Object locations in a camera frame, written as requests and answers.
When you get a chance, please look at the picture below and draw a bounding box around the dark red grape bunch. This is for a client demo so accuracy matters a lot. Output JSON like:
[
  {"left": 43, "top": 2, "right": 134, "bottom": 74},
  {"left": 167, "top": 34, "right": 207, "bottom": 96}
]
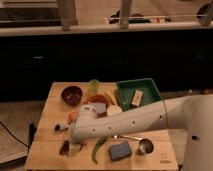
[{"left": 59, "top": 140, "right": 69, "bottom": 155}]

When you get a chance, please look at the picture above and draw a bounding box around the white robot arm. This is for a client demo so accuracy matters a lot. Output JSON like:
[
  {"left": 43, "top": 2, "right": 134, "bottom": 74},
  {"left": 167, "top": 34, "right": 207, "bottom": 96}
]
[{"left": 69, "top": 94, "right": 213, "bottom": 171}]

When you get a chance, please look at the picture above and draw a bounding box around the dark purple bowl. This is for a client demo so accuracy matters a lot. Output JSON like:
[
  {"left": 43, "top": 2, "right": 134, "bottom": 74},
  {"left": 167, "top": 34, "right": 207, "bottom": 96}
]
[{"left": 61, "top": 86, "right": 83, "bottom": 107}]

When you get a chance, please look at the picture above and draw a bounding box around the orange bowl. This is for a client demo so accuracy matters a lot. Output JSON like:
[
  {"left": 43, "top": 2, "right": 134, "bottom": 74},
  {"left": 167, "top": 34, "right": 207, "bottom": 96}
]
[{"left": 84, "top": 94, "right": 110, "bottom": 106}]

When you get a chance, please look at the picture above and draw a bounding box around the green chili pepper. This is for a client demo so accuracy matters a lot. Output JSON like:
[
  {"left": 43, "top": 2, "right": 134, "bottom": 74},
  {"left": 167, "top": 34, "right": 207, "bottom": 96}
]
[{"left": 92, "top": 137, "right": 108, "bottom": 164}]

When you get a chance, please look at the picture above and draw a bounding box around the orange tomato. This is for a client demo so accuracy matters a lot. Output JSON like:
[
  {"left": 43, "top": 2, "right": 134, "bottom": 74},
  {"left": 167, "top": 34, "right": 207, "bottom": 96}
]
[{"left": 68, "top": 112, "right": 77, "bottom": 124}]

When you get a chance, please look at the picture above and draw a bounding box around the silver fork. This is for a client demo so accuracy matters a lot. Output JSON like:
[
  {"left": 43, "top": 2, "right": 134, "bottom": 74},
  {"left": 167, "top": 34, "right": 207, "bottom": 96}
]
[{"left": 112, "top": 134, "right": 142, "bottom": 141}]

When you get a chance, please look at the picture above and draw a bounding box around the blue sponge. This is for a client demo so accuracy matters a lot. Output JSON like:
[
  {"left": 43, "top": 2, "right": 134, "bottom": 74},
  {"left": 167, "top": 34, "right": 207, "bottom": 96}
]
[{"left": 109, "top": 141, "right": 132, "bottom": 161}]

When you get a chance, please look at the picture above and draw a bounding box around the white round cup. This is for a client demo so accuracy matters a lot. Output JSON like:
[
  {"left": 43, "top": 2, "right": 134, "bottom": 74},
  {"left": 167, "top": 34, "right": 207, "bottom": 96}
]
[{"left": 107, "top": 105, "right": 122, "bottom": 116}]

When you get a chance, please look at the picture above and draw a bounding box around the green plastic cup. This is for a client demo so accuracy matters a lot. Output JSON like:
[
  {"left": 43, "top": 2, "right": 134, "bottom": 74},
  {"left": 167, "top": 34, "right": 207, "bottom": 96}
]
[{"left": 88, "top": 79, "right": 100, "bottom": 94}]

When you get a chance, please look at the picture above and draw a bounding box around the metal measuring cup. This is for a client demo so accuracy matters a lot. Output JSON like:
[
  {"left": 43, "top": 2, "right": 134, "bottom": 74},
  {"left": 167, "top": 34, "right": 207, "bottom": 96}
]
[{"left": 136, "top": 138, "right": 154, "bottom": 156}]

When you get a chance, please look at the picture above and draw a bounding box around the tan rectangular block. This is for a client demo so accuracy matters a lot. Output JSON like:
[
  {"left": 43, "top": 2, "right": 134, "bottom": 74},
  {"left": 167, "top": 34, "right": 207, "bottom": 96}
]
[{"left": 131, "top": 90, "right": 143, "bottom": 107}]

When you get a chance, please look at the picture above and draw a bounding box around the green plastic tray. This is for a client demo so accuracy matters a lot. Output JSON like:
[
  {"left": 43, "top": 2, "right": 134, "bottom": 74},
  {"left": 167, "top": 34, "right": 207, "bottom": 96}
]
[{"left": 116, "top": 78, "right": 161, "bottom": 111}]

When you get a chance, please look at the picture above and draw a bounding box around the black cable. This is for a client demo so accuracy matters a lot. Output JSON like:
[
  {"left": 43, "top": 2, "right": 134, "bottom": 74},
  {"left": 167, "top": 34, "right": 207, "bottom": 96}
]
[{"left": 0, "top": 120, "right": 36, "bottom": 150}]

